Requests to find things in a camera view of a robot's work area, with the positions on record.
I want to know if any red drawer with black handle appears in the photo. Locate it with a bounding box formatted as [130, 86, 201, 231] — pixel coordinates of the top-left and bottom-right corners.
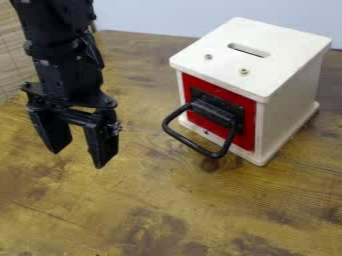
[161, 73, 256, 159]

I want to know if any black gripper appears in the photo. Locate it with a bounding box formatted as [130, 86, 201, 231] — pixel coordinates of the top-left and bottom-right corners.
[22, 31, 121, 169]

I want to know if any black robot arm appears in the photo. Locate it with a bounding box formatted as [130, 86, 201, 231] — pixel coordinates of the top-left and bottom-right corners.
[9, 0, 120, 168]

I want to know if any white wooden box cabinet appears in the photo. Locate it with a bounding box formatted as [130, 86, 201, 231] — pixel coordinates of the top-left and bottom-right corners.
[169, 17, 331, 166]

